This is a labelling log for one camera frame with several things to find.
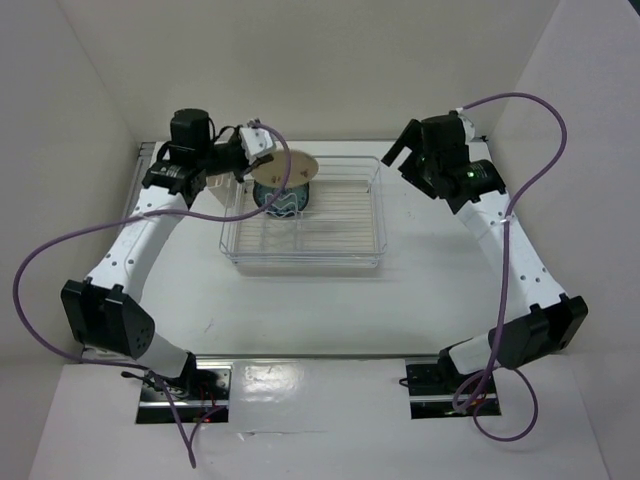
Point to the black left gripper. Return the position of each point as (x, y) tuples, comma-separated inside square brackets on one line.
[(235, 136)]

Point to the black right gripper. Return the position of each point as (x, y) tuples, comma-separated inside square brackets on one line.
[(411, 137)]

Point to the beige plate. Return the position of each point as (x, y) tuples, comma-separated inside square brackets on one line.
[(302, 168)]

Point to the teal blue floral plate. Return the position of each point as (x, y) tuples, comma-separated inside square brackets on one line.
[(291, 202)]

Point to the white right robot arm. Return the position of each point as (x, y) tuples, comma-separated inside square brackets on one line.
[(547, 318)]

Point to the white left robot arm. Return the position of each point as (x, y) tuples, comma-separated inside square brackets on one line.
[(103, 310)]

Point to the beige cutlery holder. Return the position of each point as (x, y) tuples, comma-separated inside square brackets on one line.
[(223, 187)]

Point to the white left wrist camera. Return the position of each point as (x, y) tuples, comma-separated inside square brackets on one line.
[(256, 141)]

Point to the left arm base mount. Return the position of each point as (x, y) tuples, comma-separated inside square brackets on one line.
[(207, 399)]

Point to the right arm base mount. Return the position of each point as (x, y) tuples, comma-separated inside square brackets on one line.
[(431, 394)]

